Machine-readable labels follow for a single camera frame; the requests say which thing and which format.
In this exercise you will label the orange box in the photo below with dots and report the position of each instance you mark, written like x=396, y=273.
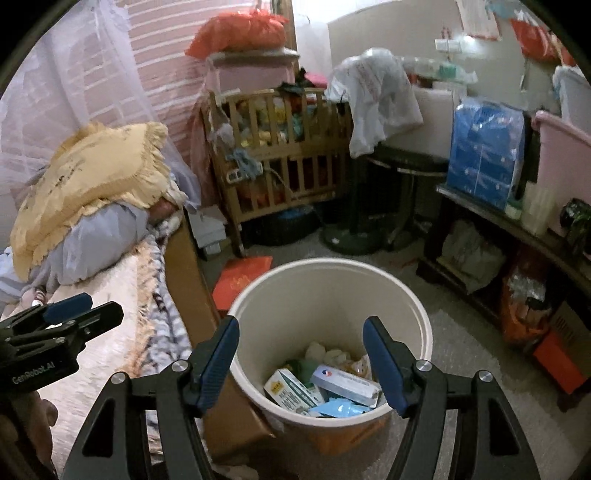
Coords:
x=558, y=364

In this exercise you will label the red hanging bag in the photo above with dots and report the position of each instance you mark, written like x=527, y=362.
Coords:
x=538, y=39

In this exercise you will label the pink storage box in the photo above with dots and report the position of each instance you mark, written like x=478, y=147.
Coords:
x=249, y=78

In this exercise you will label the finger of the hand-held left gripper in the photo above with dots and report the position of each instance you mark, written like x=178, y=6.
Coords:
x=97, y=321
x=69, y=307

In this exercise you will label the blue tissue pack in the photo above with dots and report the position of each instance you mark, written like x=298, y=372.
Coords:
x=485, y=152

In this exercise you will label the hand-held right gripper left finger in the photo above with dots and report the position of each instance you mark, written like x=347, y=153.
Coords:
x=217, y=364

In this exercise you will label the white cloth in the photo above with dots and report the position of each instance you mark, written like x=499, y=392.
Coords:
x=328, y=355

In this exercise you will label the wooden baby crib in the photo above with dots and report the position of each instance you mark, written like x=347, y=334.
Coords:
x=295, y=175

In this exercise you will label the white green medicine box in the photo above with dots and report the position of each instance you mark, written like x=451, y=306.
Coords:
x=293, y=390

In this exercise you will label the person's left hand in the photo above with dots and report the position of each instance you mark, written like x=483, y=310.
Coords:
x=44, y=424

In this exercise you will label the dark wooden shelf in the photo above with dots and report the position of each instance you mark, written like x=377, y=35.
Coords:
x=489, y=217

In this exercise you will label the blue wipes packet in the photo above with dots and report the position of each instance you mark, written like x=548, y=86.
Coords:
x=339, y=408

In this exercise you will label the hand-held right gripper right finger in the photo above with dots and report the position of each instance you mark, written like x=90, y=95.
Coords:
x=385, y=364

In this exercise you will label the green fuzzy sock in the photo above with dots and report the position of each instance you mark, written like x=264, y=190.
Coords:
x=302, y=371

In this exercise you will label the grey plastic bag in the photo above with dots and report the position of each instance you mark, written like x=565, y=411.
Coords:
x=473, y=254

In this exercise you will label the grey patterned bed sheet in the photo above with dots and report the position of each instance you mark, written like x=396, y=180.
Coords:
x=168, y=314

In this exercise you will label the black round stand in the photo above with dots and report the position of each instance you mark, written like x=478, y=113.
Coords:
x=401, y=161

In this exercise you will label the orange mesh bag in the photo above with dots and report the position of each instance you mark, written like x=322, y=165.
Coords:
x=240, y=32

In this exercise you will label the white wall socket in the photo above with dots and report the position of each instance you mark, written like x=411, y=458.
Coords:
x=449, y=45

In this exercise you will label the white plastic bag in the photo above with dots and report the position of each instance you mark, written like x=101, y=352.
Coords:
x=374, y=101

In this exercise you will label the wall calendar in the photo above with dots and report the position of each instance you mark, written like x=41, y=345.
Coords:
x=478, y=18

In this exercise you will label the yellow frilled pillow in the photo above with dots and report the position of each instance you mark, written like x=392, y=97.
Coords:
x=87, y=184

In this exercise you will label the stack of clear cups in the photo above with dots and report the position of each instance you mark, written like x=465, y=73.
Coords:
x=538, y=210

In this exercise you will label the cream plastic bucket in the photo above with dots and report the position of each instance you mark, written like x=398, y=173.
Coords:
x=332, y=304

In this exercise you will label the orange plastic bag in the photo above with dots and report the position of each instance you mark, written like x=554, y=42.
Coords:
x=526, y=304

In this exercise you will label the pink plastic tub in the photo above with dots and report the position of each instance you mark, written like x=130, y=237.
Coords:
x=563, y=161

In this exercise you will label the red flat box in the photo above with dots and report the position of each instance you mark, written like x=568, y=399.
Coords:
x=240, y=281

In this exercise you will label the pink striped curtain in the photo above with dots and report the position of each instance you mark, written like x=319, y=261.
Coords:
x=184, y=55

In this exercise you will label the white mosquito net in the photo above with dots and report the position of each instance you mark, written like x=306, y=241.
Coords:
x=60, y=92

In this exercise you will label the lavender blanket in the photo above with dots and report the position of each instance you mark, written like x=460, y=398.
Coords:
x=101, y=240

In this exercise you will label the wooden bed frame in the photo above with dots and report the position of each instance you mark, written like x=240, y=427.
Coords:
x=189, y=277

